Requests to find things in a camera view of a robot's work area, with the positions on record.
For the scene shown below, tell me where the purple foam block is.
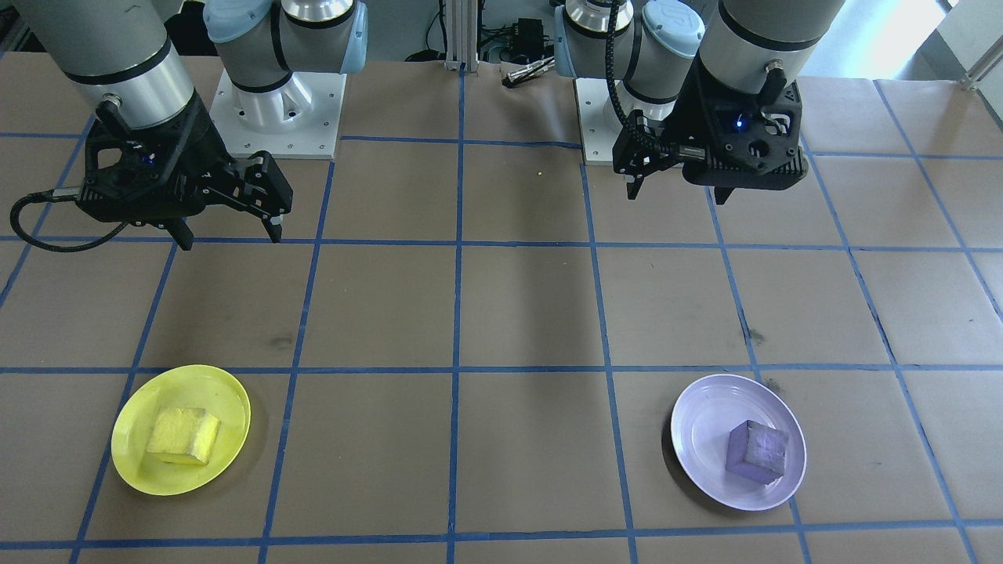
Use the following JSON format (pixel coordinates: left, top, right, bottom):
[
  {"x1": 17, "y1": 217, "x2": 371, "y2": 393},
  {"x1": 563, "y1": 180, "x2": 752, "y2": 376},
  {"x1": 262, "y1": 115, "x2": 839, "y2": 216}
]
[{"x1": 725, "y1": 420, "x2": 789, "y2": 485}]

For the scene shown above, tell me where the small black box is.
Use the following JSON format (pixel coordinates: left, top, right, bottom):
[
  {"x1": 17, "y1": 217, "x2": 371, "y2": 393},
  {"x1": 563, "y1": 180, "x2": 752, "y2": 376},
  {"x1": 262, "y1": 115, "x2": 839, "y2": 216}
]
[{"x1": 509, "y1": 17, "x2": 548, "y2": 57}]

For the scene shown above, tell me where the black braided camera cable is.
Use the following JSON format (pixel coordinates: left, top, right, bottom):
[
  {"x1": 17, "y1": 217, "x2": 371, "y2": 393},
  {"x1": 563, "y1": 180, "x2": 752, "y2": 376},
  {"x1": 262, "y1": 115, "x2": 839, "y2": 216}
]
[
  {"x1": 9, "y1": 186, "x2": 130, "y2": 253},
  {"x1": 605, "y1": 0, "x2": 704, "y2": 160}
]

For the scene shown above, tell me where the purple plastic plate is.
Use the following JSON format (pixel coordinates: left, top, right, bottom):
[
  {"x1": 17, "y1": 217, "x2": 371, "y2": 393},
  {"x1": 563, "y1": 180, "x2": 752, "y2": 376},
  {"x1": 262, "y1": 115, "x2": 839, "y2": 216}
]
[{"x1": 670, "y1": 374, "x2": 808, "y2": 512}]

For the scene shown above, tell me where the yellow foam block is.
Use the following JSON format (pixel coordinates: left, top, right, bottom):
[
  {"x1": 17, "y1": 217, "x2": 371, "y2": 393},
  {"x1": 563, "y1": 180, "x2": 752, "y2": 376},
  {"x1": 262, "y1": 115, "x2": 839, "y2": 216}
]
[{"x1": 146, "y1": 406, "x2": 223, "y2": 468}]

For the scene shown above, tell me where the aluminium profile post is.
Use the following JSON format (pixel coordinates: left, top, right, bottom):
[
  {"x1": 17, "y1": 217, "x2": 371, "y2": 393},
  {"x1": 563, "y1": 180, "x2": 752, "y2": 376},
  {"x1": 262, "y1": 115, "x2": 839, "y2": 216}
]
[{"x1": 441, "y1": 0, "x2": 480, "y2": 74}]

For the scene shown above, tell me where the silver metal tool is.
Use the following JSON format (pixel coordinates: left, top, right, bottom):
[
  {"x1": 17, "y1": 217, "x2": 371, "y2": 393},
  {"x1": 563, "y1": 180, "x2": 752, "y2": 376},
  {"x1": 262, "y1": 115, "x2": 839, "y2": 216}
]
[{"x1": 501, "y1": 56, "x2": 557, "y2": 89}]

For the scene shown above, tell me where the yellow plastic plate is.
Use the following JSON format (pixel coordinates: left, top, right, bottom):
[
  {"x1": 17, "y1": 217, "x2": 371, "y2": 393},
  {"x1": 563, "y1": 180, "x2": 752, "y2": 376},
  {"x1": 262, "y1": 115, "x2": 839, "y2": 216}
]
[{"x1": 110, "y1": 364, "x2": 252, "y2": 497}]

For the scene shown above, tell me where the aluminium rail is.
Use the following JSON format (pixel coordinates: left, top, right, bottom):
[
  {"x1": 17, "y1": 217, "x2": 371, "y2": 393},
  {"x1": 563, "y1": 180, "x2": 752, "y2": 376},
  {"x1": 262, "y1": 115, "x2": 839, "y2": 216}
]
[{"x1": 958, "y1": 53, "x2": 1003, "y2": 91}]

